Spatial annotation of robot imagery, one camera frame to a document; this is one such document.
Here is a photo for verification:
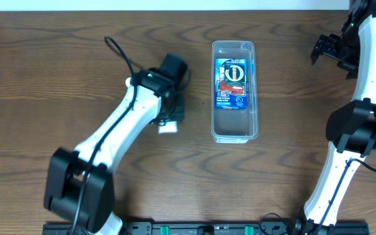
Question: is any white and green medicine box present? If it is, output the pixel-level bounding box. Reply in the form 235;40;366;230
158;121;178;134

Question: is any red and green medicine box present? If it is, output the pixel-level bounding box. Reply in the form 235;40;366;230
219;64;247;96

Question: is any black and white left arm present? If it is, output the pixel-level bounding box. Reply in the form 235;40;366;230
42;54;189;234

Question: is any clear plastic container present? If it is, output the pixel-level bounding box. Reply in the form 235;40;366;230
211;40;259;144

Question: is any blue Kool Fever box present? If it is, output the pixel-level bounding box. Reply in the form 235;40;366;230
214;58;248;110

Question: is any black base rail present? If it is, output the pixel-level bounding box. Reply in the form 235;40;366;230
42;221;370;235

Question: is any dark bottle with white cap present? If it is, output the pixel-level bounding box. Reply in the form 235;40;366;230
125;77;132;88

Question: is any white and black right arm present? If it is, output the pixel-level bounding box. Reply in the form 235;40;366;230
289;0;376;234

